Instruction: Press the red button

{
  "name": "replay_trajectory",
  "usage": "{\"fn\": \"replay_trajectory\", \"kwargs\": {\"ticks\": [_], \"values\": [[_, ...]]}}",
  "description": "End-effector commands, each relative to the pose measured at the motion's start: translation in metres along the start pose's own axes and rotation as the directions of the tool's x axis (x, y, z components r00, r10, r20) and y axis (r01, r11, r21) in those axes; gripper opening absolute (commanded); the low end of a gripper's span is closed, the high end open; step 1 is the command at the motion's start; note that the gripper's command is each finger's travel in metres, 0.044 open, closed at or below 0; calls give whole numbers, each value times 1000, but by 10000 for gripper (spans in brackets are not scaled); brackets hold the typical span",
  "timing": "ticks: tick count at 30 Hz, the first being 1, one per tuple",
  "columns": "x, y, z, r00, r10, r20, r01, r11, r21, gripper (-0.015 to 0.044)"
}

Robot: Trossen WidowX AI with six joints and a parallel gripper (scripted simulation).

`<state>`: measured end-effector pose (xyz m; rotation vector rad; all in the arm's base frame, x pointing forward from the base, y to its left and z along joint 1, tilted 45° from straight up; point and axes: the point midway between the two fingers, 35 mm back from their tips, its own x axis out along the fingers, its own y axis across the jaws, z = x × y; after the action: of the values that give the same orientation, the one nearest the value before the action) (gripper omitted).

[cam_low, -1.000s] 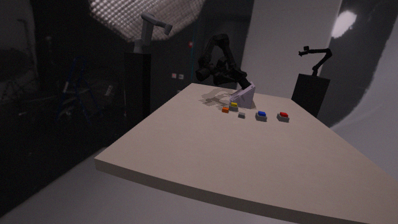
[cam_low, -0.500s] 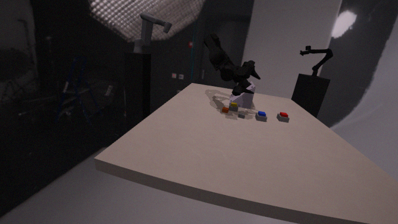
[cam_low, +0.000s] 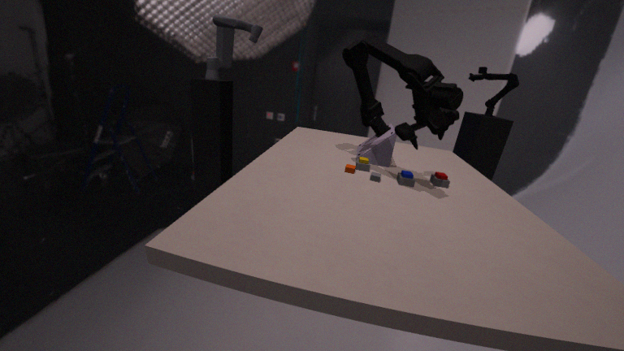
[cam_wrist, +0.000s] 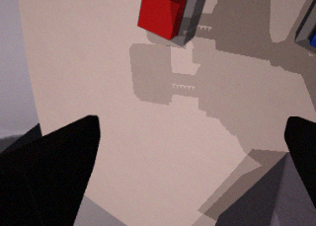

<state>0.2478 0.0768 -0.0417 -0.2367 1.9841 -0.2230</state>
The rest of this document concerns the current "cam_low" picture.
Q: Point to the red button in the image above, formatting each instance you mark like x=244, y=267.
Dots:
x=440, y=179

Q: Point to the yellow button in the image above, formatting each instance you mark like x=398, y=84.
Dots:
x=363, y=164

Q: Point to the small orange block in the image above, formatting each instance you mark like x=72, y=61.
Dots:
x=350, y=168

